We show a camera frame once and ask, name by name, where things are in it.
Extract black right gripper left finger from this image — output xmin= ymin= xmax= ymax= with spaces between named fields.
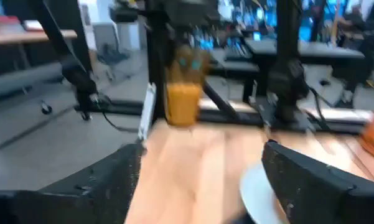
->
xmin=0 ymin=142 xmax=147 ymax=224

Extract black caster wheel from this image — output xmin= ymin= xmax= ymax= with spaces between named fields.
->
xmin=39 ymin=101 xmax=54 ymax=116

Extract grey metal bench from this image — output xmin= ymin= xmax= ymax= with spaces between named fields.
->
xmin=0 ymin=62 xmax=65 ymax=103

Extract white metal bracket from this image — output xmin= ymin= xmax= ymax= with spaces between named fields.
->
xmin=138 ymin=82 xmax=157 ymax=141

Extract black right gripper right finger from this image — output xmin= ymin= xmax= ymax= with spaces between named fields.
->
xmin=261 ymin=139 xmax=374 ymax=224

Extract amber faceted glass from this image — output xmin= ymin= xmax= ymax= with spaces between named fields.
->
xmin=165 ymin=43 xmax=210 ymax=128

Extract pale round plate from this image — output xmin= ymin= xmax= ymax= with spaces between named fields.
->
xmin=238 ymin=162 xmax=289 ymax=224

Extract wooden worktable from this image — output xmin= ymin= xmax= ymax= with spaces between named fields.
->
xmin=0 ymin=28 xmax=78 ymax=46

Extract black aluminium station frame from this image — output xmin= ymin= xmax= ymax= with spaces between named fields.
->
xmin=27 ymin=0 xmax=374 ymax=141

